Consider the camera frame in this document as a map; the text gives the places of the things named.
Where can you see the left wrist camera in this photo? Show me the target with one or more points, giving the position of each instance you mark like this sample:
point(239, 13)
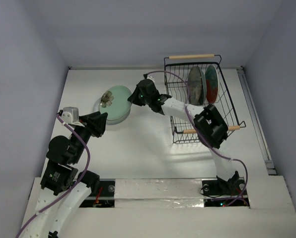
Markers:
point(70, 115)

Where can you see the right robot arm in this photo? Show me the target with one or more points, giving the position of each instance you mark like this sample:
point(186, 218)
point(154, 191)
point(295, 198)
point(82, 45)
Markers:
point(206, 121)

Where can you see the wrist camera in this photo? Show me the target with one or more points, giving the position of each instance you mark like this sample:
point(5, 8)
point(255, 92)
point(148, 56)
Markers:
point(148, 76)
point(70, 115)

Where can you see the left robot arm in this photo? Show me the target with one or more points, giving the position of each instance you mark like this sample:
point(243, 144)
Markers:
point(66, 181)

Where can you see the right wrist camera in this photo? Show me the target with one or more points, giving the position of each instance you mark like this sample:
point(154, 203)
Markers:
point(148, 76)

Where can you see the grey brown plate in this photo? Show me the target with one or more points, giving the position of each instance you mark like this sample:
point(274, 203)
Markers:
point(197, 86)

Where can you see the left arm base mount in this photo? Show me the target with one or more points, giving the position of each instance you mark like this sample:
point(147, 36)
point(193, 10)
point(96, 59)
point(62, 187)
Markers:
point(103, 198)

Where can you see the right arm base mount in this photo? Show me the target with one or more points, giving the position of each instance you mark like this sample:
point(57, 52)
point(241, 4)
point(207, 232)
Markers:
point(214, 196)

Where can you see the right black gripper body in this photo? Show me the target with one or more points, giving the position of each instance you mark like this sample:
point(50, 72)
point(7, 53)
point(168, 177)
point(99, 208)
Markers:
point(140, 91)

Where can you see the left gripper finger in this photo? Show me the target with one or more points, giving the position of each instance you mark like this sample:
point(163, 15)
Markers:
point(95, 118)
point(98, 130)

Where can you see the green flower plate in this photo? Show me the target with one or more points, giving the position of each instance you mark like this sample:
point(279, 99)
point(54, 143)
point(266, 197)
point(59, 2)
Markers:
point(115, 93)

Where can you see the white bowl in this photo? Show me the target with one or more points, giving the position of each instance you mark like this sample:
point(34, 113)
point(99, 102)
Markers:
point(117, 112)

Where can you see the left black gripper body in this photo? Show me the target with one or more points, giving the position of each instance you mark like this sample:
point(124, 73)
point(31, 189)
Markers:
point(81, 146)

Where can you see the teal red plate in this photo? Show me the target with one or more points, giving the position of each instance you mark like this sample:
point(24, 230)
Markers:
point(212, 83)

